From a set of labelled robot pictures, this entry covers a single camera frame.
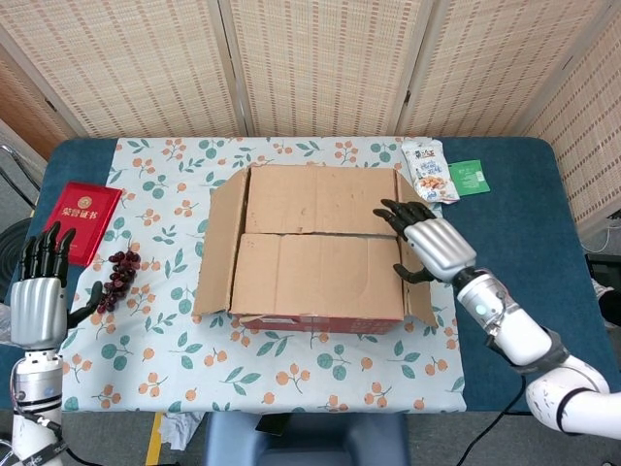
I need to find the green flat packet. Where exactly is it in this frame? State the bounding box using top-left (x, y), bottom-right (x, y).
top-left (446, 158), bottom-right (491, 197)

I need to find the black round ribbed object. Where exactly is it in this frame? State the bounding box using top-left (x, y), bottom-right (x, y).
top-left (0, 217), bottom-right (33, 302)

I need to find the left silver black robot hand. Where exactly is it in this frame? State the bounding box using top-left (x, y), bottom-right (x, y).
top-left (9, 221), bottom-right (104, 350)

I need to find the red certificate folder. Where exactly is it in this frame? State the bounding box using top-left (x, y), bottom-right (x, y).
top-left (43, 182), bottom-right (123, 267)

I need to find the floral fruit print tablecloth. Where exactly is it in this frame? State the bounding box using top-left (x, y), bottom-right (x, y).
top-left (42, 136), bottom-right (468, 415)

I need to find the white peanut snack bag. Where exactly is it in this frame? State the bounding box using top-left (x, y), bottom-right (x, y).
top-left (401, 138), bottom-right (461, 205)

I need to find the white cable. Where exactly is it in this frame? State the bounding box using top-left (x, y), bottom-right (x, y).
top-left (589, 220), bottom-right (621, 253)

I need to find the blue padded seat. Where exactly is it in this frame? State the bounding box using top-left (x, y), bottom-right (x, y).
top-left (201, 412), bottom-right (411, 466)

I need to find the bunch of dark grapes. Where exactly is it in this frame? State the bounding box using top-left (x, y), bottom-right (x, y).
top-left (94, 250), bottom-right (142, 315)

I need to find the metal chair frame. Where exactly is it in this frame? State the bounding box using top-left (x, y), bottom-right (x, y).
top-left (0, 143), bottom-right (43, 195)

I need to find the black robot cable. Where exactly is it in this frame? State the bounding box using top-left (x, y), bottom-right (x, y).
top-left (436, 371), bottom-right (531, 466)

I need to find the black plastic tray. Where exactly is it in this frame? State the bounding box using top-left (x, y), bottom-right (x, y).
top-left (584, 251), bottom-right (621, 302)

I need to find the woven folding screen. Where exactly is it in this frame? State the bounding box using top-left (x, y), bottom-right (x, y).
top-left (0, 0), bottom-right (621, 239)

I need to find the red cardboard shipping box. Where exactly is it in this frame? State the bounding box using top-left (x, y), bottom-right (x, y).
top-left (192, 163), bottom-right (439, 336)

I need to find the flat black device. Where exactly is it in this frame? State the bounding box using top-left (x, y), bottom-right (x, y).
top-left (255, 414), bottom-right (292, 436)

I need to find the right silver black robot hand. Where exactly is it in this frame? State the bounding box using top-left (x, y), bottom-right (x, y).
top-left (372, 197), bottom-right (477, 285)

